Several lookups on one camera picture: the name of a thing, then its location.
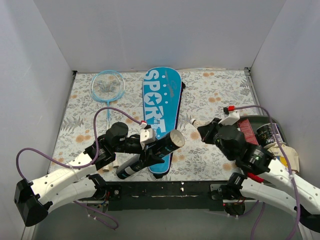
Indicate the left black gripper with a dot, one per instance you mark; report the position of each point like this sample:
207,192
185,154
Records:
149,153

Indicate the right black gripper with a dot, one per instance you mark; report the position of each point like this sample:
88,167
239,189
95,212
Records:
206,131

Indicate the white feather shuttlecock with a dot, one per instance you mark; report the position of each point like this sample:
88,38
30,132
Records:
197,123
178,139

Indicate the black shuttlecock tube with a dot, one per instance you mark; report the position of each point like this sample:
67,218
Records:
152,155

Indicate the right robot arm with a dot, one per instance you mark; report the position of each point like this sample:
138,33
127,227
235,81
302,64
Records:
264,177

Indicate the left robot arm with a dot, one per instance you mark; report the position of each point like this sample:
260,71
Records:
35,199

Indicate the red snack packet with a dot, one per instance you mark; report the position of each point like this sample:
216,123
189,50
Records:
246,128

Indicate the metal tray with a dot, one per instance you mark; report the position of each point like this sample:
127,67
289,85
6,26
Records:
257,121

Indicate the dark paper cup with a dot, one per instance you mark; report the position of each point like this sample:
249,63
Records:
268,134

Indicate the blue sport racket cover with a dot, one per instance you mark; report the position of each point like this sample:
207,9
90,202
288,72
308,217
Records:
162,89

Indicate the floral table cloth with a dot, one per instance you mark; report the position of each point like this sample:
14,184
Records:
204,97

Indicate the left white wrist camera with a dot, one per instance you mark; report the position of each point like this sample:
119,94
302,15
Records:
147,134

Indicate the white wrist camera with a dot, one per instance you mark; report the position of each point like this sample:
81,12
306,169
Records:
231,116
147,134

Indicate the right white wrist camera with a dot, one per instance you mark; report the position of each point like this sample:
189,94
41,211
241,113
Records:
231,116

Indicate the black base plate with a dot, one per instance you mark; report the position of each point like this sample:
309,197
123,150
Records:
167,195

